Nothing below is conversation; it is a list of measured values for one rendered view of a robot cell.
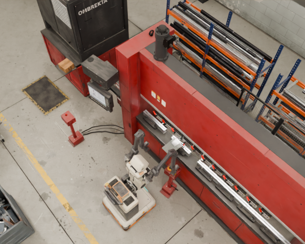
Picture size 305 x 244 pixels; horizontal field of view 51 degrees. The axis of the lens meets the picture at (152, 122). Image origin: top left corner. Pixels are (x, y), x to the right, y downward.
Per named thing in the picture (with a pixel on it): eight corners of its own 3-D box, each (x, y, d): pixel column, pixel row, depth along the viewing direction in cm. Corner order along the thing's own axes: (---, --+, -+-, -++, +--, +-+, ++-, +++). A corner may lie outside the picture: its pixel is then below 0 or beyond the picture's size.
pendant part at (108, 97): (90, 98, 502) (86, 83, 472) (95, 93, 507) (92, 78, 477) (110, 113, 487) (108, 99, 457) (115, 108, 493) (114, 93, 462)
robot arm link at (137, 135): (133, 132, 422) (138, 137, 418) (141, 128, 429) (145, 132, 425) (129, 151, 456) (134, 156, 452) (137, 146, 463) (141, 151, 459)
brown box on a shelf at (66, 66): (55, 66, 573) (53, 61, 562) (68, 59, 582) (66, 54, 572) (64, 75, 561) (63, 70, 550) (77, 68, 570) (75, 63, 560)
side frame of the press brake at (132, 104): (124, 137, 608) (114, 47, 416) (157, 113, 640) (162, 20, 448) (132, 145, 598) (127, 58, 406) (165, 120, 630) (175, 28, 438)
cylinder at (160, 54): (149, 55, 409) (150, 26, 370) (164, 46, 419) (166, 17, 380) (167, 69, 396) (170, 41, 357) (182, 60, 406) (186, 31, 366)
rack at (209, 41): (162, 61, 719) (167, -8, 572) (178, 51, 737) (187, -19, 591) (236, 123, 631) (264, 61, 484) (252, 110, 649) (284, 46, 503)
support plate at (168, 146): (161, 148, 484) (161, 147, 483) (174, 138, 494) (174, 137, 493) (169, 156, 477) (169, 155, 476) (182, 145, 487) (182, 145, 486)
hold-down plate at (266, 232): (259, 228, 432) (259, 228, 430) (261, 225, 435) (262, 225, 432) (277, 245, 421) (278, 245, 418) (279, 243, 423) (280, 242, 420)
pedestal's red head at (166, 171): (163, 173, 498) (164, 168, 483) (170, 165, 505) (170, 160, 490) (174, 180, 491) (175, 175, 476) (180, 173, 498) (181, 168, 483)
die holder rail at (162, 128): (143, 114, 531) (143, 111, 523) (145, 112, 534) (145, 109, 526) (163, 133, 512) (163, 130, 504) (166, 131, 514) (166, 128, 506)
